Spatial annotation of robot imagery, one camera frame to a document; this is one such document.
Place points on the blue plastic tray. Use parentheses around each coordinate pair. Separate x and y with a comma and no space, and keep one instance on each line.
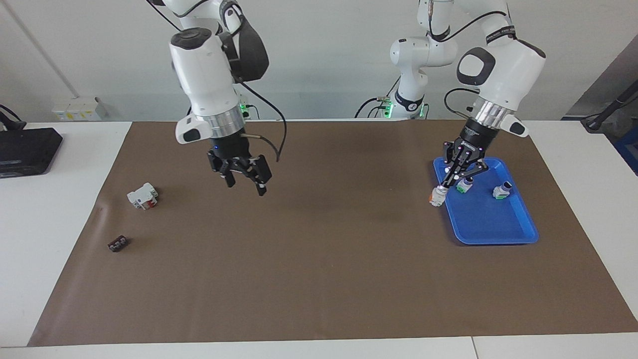
(483,219)

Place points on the white circuit breaker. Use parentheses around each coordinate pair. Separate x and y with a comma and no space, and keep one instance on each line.
(142,195)

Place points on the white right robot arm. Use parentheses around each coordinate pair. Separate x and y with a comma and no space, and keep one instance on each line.
(204,75)

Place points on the orange-based white knob switch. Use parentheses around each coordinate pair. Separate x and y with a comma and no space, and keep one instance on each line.
(437,197)

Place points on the black electronics box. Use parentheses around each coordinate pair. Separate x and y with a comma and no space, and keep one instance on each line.
(27,149)

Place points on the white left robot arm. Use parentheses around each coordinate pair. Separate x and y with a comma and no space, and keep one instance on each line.
(503,75)

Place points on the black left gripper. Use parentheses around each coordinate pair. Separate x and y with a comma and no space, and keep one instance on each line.
(476,139)

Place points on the blue box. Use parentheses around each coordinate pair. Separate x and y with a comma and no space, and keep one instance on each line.
(629,154)

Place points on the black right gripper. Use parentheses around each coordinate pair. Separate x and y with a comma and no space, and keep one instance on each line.
(229,149)

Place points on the small dark red component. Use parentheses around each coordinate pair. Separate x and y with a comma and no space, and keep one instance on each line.
(117,244)

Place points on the white wall socket box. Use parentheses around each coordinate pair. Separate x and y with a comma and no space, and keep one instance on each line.
(75,110)

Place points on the brown table mat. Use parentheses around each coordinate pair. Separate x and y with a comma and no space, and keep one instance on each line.
(324,249)

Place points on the green-based white knob switch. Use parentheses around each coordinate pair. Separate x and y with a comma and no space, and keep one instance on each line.
(464,188)
(501,192)

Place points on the black tripod stand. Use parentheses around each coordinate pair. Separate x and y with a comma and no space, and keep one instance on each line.
(610,107)

